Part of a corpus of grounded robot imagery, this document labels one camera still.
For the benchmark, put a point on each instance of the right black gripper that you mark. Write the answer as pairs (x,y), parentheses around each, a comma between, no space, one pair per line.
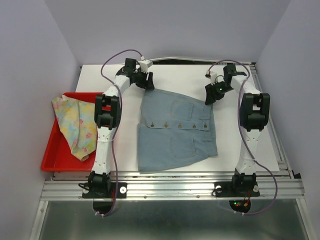
(211,95)

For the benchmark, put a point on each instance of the blue denim skirt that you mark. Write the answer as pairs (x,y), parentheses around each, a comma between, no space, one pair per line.
(174,131)

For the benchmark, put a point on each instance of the red plastic tray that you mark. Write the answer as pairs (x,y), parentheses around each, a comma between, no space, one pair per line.
(57,156)

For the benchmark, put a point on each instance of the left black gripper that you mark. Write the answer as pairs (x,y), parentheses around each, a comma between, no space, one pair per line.
(146,84)

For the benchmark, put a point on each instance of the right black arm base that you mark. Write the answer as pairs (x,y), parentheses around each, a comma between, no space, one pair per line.
(241,188)

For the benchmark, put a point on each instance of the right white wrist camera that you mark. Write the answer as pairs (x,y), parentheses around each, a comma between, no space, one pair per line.
(211,75)

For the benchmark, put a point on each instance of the floral pastel skirt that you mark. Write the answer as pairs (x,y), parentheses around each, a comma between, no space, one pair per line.
(76,122)

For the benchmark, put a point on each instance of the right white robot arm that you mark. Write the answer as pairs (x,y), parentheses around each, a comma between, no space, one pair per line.
(253,109)

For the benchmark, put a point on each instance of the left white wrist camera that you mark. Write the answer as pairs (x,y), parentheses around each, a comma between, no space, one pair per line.
(145,64)

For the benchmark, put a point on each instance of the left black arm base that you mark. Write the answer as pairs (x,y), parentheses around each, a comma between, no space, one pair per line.
(103,192)

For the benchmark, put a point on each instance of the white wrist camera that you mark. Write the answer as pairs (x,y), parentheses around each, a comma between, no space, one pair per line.
(211,75)
(145,64)

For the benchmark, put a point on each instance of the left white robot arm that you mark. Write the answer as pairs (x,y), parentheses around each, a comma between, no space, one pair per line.
(108,112)

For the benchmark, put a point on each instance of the aluminium frame rail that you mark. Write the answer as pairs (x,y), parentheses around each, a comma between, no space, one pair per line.
(173,186)

